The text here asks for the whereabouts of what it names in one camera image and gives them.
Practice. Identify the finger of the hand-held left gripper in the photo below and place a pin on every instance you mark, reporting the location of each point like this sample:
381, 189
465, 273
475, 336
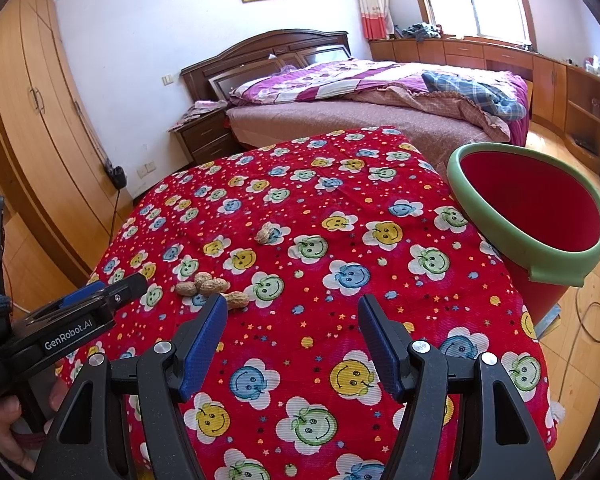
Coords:
82, 294
70, 332

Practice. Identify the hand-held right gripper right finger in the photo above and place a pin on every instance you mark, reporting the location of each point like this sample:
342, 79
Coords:
380, 350

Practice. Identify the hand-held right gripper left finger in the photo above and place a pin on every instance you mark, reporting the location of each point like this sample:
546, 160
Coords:
202, 350

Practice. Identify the red bin with green rim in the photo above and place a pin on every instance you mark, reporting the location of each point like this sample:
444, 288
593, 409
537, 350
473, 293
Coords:
530, 200

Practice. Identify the person's left hand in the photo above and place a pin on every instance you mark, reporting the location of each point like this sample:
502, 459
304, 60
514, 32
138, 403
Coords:
2, 425

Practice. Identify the red flower-print blanket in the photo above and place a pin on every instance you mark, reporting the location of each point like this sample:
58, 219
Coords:
330, 260

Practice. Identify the black charger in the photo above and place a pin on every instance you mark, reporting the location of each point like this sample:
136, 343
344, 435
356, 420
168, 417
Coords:
116, 174

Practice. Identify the light wooden wardrobe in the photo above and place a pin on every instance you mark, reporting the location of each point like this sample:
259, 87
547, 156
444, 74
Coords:
45, 135

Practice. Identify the dark wooden nightstand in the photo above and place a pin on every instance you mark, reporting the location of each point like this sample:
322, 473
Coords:
205, 137

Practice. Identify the pink patterned cloth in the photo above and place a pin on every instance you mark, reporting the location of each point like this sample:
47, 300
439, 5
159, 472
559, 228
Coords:
204, 110

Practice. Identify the dark wooden bed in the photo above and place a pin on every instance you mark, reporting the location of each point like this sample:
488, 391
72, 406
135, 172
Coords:
380, 125

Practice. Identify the purple patterned quilt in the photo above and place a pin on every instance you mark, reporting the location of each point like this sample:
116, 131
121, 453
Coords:
330, 77

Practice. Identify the blue plaid cloth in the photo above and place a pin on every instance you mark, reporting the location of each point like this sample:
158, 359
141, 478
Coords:
455, 82

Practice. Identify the wooden window cabinet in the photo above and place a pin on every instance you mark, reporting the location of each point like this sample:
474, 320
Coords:
480, 52

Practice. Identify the pile of grey clothes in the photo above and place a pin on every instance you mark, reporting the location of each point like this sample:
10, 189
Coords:
420, 31

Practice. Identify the red and white curtain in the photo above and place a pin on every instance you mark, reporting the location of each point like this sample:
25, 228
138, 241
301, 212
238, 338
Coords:
375, 10

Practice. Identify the white ornament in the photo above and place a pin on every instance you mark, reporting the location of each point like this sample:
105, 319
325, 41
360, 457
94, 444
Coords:
594, 66

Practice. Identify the white wall socket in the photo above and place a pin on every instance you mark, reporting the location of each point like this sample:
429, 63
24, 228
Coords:
146, 168

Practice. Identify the white wall switch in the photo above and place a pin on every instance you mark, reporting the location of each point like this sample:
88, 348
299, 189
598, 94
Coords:
167, 79

